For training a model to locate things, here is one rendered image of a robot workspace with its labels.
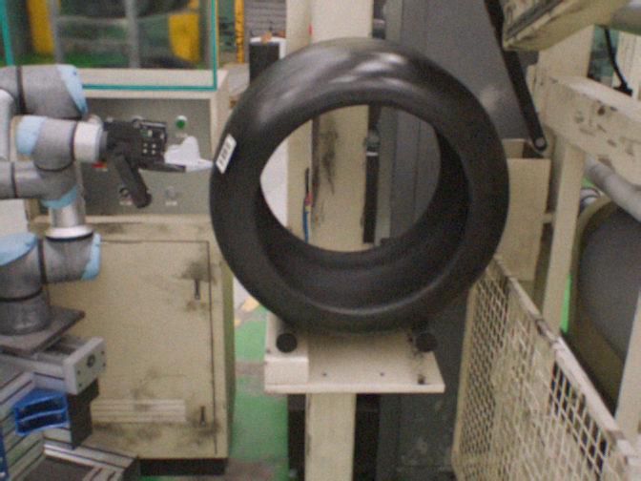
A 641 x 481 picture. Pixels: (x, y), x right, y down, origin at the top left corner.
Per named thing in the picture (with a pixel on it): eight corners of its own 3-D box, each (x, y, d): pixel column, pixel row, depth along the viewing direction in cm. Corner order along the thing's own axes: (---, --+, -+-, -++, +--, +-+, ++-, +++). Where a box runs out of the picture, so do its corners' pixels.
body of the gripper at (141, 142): (164, 131, 137) (98, 122, 136) (161, 176, 140) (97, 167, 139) (171, 122, 144) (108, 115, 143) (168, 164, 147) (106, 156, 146)
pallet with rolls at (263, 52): (251, 90, 914) (250, 26, 886) (315, 93, 902) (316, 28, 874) (222, 108, 804) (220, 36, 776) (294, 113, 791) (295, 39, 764)
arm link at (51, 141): (30, 140, 146) (24, 105, 140) (86, 148, 147) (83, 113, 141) (17, 165, 141) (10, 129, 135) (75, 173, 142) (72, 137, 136)
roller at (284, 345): (278, 263, 178) (297, 264, 178) (277, 281, 179) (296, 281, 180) (275, 333, 145) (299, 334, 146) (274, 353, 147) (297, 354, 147)
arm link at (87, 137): (73, 165, 139) (85, 155, 147) (98, 169, 139) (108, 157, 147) (74, 126, 136) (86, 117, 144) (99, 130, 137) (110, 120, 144)
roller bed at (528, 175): (456, 249, 195) (466, 138, 184) (511, 249, 195) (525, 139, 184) (473, 281, 176) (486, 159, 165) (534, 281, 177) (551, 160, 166)
